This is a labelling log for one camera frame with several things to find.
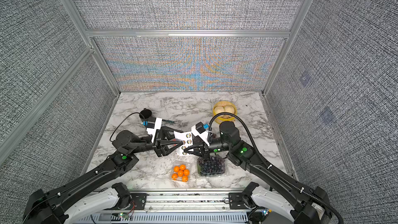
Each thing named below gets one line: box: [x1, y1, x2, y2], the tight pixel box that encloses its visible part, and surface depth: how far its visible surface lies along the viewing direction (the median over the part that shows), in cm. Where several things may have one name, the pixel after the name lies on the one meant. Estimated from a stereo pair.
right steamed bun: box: [223, 104, 236, 115], surface depth 105 cm
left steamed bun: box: [214, 105, 226, 115], surface depth 103 cm
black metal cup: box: [139, 107, 152, 122], surface depth 99 cm
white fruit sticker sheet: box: [173, 124, 195, 157], surface depth 60 cm
